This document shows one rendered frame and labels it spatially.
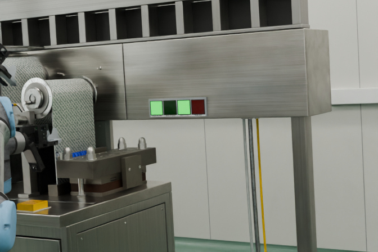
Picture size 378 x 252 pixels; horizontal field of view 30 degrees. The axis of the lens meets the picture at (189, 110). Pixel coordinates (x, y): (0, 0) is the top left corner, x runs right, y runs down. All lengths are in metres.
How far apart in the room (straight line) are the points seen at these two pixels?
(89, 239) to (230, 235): 3.04
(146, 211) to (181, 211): 2.86
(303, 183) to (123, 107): 0.75
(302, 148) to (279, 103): 0.24
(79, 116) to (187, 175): 2.78
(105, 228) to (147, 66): 0.66
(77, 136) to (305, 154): 0.84
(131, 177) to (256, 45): 0.65
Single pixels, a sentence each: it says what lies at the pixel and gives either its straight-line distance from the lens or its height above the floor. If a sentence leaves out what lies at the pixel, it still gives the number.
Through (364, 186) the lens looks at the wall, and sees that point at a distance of 4.84.
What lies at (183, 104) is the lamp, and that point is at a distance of 2.61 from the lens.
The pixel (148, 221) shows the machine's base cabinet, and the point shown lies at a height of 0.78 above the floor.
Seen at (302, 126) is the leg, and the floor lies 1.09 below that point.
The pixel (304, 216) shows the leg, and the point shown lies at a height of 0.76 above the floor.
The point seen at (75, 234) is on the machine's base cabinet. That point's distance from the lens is 2.27.
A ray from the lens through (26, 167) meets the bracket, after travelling 2.60.
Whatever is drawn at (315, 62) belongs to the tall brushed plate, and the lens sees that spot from 2.49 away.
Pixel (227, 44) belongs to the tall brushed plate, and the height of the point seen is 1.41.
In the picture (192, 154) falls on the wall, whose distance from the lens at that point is 5.32.
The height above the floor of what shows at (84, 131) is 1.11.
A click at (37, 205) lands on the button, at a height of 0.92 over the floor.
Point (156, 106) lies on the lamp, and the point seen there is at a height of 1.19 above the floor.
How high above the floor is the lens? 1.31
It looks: 3 degrees down
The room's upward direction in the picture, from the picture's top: 3 degrees counter-clockwise
